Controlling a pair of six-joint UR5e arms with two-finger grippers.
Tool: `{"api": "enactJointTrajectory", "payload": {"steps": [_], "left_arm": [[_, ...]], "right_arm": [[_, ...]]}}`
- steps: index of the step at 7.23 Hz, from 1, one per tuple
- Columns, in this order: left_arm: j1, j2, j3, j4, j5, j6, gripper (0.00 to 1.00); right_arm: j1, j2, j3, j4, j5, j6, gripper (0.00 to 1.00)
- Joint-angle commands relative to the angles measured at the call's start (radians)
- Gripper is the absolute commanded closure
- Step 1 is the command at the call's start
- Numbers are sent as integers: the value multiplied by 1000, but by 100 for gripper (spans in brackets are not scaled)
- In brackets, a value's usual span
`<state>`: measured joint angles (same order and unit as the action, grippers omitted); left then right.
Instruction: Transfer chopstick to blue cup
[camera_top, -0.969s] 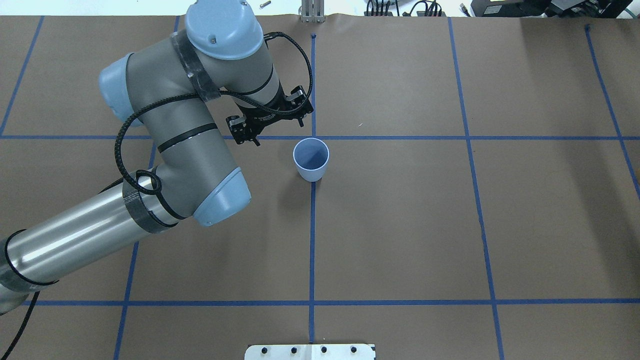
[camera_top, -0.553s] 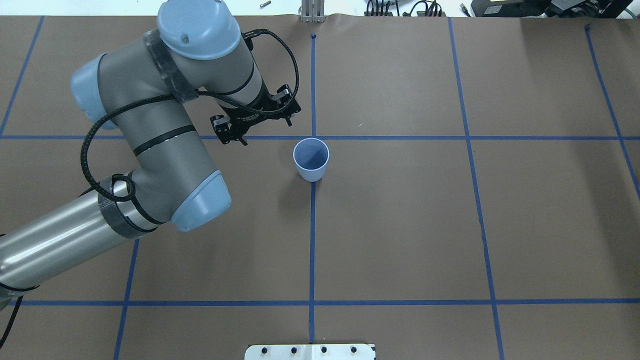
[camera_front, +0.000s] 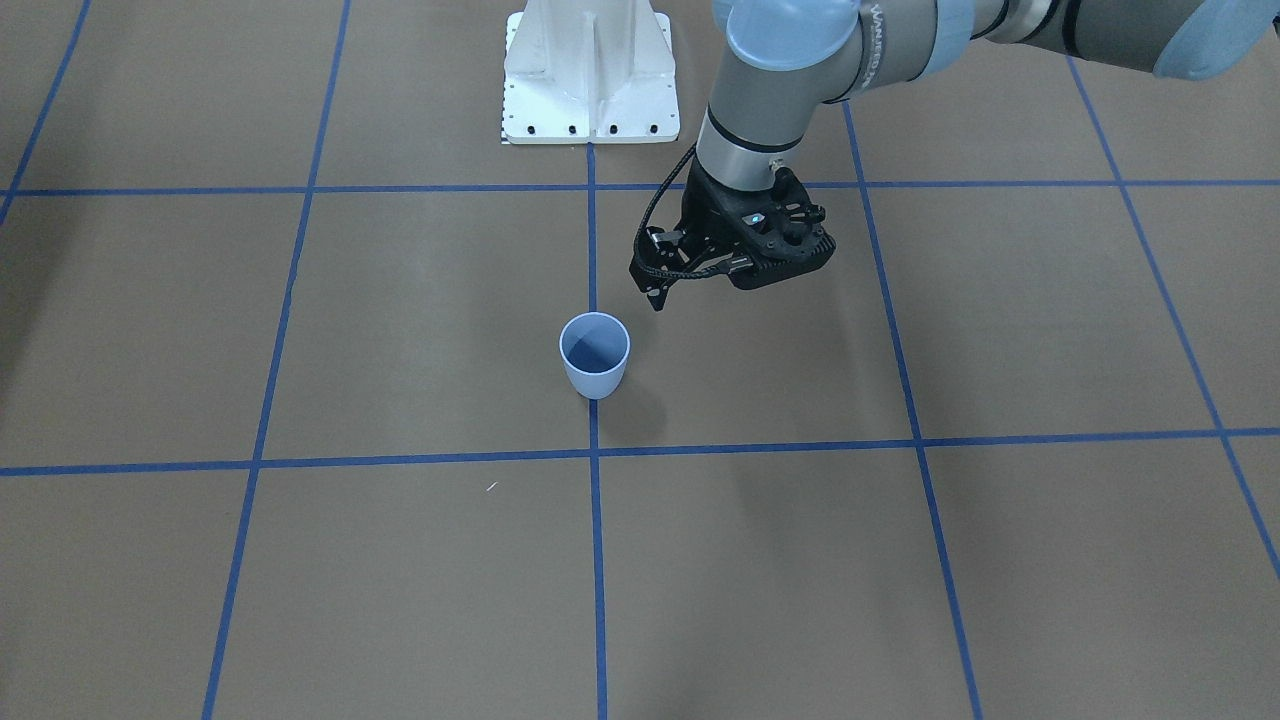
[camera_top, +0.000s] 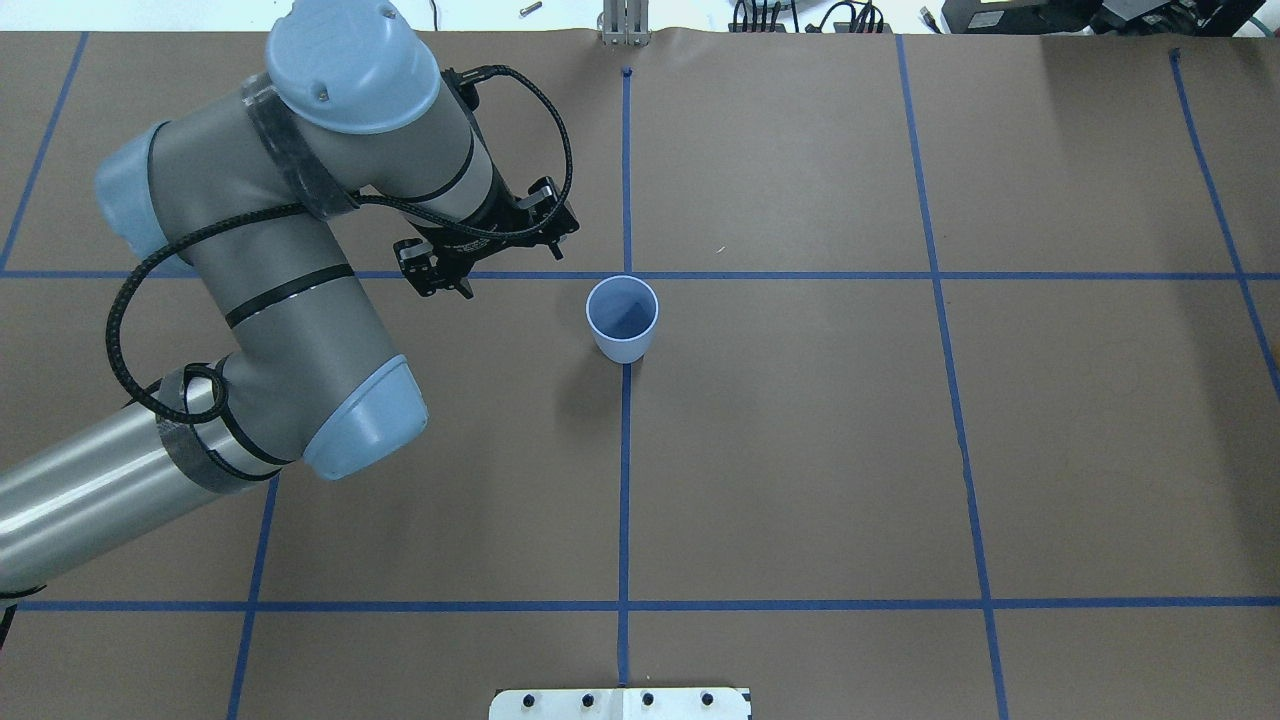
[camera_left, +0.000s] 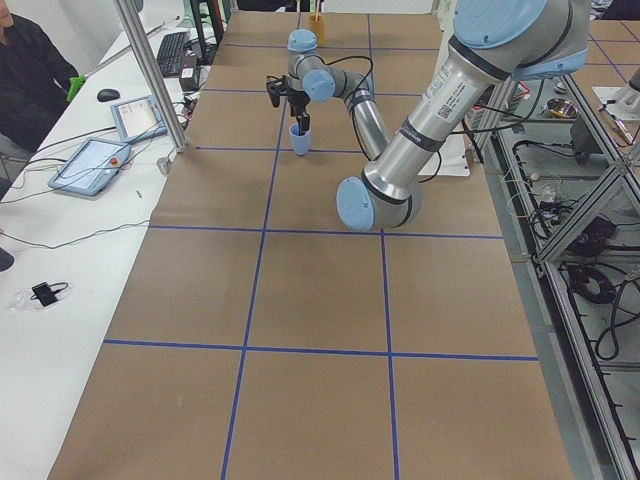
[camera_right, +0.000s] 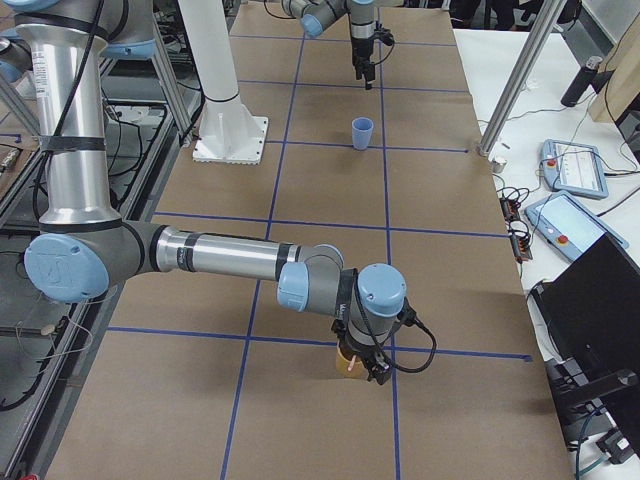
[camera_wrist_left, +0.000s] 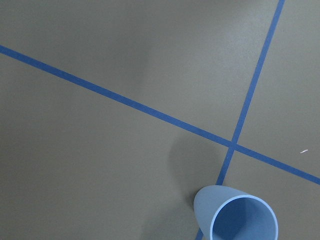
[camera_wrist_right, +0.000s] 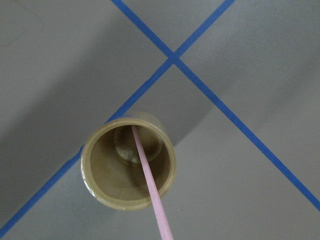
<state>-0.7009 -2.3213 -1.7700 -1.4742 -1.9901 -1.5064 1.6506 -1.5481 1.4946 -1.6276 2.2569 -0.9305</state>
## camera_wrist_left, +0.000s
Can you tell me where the light blue plastic cup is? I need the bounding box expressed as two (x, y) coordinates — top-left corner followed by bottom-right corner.
(193, 185), (279, 240)

